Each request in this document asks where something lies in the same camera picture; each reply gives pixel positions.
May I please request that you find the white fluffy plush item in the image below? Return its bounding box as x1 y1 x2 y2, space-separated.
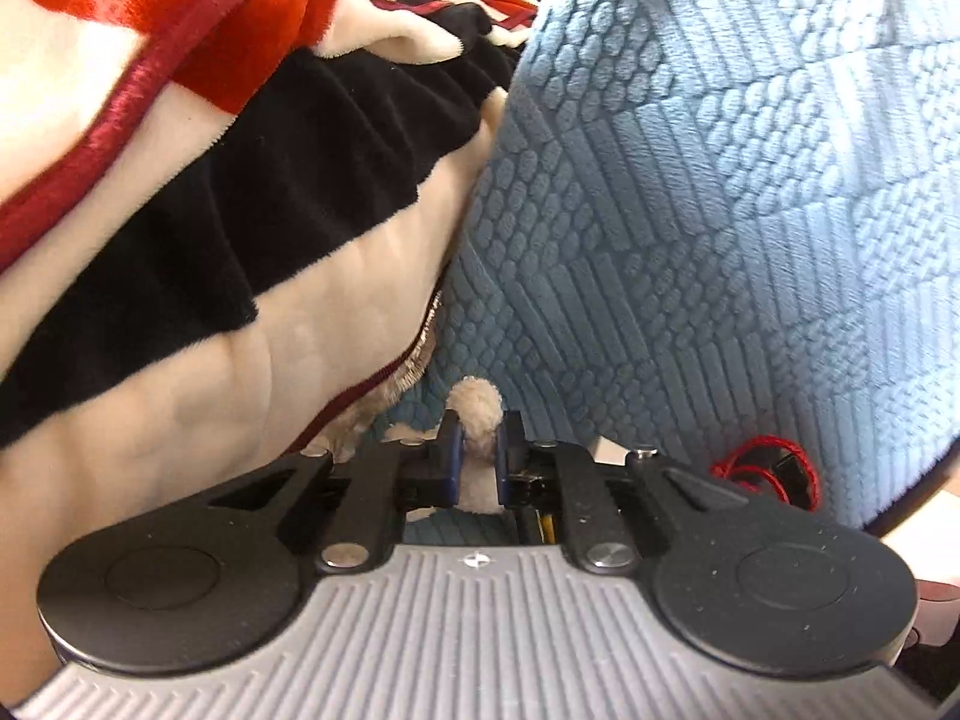
384 377 503 515

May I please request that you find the blue textured chair cover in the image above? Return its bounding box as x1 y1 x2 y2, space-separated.
392 0 958 536

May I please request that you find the striped red white black blanket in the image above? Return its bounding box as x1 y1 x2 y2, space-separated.
2 0 540 707

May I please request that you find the pink open cardboard box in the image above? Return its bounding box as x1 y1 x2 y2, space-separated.
877 492 960 650

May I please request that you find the yellow-handled screwdriver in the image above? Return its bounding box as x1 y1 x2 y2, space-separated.
539 514 556 544

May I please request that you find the red black cable gadget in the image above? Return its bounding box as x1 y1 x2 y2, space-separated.
709 436 822 512

